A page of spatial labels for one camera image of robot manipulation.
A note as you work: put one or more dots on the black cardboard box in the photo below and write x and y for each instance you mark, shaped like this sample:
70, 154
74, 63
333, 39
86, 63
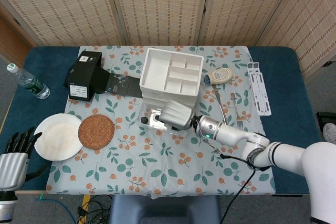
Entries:
84, 77

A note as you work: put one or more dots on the steel fork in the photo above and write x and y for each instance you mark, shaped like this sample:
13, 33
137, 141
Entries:
237, 115

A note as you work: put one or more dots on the white folding stand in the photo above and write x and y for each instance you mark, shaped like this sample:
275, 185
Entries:
260, 90

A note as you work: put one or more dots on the clear plastic water bottle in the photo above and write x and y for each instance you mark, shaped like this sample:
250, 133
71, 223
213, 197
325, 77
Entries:
31, 83

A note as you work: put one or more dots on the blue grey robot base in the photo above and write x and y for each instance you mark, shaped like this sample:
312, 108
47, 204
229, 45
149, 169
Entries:
162, 211

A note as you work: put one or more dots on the bamboo folding screen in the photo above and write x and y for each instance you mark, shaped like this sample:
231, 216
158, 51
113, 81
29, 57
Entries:
157, 6

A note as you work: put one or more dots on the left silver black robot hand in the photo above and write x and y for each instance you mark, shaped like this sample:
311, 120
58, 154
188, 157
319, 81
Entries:
11, 167

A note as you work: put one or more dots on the white shoe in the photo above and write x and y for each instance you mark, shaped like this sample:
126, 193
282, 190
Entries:
330, 132

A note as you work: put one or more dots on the cream mayonnaise squeeze bottle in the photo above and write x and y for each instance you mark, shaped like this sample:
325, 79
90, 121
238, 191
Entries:
220, 75

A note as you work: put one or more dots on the brown woven rattan coaster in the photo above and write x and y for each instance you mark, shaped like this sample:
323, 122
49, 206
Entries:
96, 131

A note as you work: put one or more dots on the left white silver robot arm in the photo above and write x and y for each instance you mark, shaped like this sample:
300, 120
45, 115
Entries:
6, 207

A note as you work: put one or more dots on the white round plate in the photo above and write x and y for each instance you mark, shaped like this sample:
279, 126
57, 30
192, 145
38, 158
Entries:
57, 137

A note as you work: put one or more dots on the fruit and leaf print tablecloth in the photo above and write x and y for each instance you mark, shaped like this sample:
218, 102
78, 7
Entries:
157, 161

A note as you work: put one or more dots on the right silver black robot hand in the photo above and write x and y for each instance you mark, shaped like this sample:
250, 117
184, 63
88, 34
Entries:
176, 115

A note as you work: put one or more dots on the white plastic drawer organizer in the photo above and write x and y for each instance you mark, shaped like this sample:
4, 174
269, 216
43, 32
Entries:
155, 73

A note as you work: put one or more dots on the steel table knife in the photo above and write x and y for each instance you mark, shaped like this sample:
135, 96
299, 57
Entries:
219, 102

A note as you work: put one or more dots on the black round cap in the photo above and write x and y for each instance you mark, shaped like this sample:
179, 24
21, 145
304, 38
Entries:
144, 120

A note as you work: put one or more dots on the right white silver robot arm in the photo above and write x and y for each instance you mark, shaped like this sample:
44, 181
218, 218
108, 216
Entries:
283, 153

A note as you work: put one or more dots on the black plastic tray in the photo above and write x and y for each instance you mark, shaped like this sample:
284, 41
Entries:
326, 117

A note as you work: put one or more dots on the black flat packaging sleeve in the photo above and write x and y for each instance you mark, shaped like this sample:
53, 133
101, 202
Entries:
126, 85

